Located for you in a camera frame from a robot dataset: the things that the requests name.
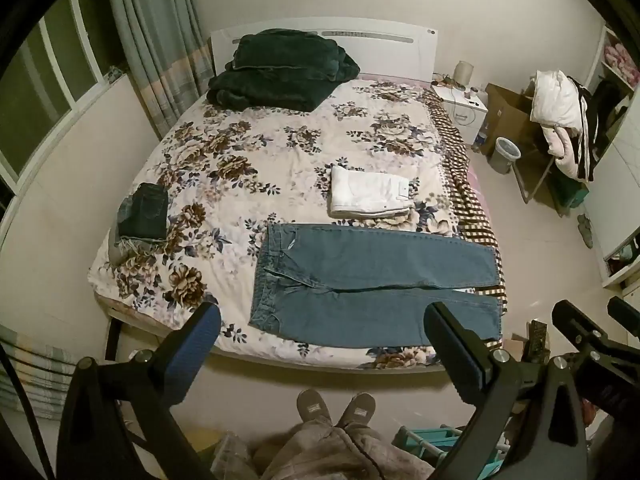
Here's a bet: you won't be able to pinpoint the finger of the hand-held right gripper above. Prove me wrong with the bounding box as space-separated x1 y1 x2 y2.
606 296 640 328
551 299 640 366

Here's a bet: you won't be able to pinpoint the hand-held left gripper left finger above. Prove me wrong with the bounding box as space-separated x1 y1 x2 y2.
56 302 223 480

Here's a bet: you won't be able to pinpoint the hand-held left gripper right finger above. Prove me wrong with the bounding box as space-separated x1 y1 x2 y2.
422 301 588 480

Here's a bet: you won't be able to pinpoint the blue jeans pants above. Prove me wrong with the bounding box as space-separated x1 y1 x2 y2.
249 223 503 348

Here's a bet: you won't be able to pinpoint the white folded pants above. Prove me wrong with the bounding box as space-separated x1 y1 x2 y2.
327 165 421 219

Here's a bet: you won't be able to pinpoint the dark patterned box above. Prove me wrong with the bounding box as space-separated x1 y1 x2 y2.
525 320 551 362

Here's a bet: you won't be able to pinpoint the grey slippers pair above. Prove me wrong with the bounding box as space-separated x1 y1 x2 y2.
577 214 596 249

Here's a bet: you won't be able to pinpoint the teal rack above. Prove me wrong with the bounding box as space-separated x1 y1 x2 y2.
395 424 506 480

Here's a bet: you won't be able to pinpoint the clear plastic bag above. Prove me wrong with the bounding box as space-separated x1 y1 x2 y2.
210 432 253 480

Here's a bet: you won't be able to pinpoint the white wardrobe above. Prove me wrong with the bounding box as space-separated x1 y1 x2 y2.
582 25 640 288

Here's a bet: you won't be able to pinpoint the person's right slipper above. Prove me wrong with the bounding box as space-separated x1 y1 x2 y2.
337 392 376 428

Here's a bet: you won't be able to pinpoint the person's slipper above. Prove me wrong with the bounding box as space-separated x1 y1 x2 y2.
296 389 333 426
337 392 376 428

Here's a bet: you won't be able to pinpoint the teal storage box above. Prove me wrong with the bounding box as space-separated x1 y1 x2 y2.
565 180 591 208

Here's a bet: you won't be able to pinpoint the person's left slipper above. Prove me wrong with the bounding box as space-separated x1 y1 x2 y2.
296 389 333 426

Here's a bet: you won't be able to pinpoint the dark folded denim shorts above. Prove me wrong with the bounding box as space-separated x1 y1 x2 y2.
111 182 171 267

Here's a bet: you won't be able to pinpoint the person's fleece-clad legs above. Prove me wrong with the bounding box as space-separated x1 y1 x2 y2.
250 419 436 480

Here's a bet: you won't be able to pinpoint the striped cloth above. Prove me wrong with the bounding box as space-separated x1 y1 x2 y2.
0 325 76 421

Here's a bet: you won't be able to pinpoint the brown checked blanket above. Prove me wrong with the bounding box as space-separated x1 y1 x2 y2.
425 87 511 351

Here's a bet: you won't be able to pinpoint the pink garment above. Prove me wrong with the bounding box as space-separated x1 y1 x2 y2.
542 125 577 178

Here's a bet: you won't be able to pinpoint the black jacket with white stripes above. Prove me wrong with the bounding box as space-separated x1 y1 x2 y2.
567 77 628 183

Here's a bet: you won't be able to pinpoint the grey trash bin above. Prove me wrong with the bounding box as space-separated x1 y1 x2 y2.
487 136 521 175

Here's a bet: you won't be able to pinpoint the cardboard box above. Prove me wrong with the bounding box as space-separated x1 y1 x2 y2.
480 82 543 158

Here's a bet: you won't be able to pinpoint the white nightstand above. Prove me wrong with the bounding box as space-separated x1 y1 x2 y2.
431 84 488 148

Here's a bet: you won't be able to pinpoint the pink bedding on shelf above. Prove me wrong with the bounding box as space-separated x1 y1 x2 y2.
602 42 640 85

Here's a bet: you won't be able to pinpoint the dark green blanket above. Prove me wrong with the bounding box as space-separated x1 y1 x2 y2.
207 28 361 112

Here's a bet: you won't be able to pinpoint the bed with floral sheet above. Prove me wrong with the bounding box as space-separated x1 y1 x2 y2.
95 25 511 376

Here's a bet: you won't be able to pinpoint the grey-green curtain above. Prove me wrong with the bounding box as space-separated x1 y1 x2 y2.
102 0 216 141

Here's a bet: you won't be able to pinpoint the black cable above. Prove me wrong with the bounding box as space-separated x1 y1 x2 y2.
0 345 56 480

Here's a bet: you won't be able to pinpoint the window with white frame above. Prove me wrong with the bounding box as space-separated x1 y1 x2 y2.
0 0 126 211

